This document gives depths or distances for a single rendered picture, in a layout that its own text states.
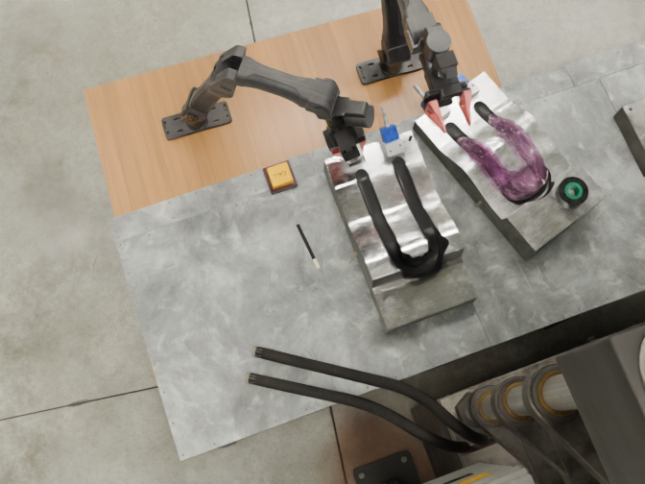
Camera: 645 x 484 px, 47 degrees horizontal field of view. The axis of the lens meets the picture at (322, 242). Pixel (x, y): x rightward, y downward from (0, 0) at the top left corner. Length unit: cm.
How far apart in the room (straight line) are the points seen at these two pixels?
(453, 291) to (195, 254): 72
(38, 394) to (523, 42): 240
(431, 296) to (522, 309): 27
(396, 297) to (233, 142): 66
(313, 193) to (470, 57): 64
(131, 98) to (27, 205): 101
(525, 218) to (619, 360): 122
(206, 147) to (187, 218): 22
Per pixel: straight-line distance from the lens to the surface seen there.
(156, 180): 220
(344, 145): 187
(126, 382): 292
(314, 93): 180
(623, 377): 89
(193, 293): 209
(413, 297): 201
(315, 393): 196
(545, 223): 208
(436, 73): 178
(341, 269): 207
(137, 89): 233
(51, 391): 300
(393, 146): 205
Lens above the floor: 282
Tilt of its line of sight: 75 degrees down
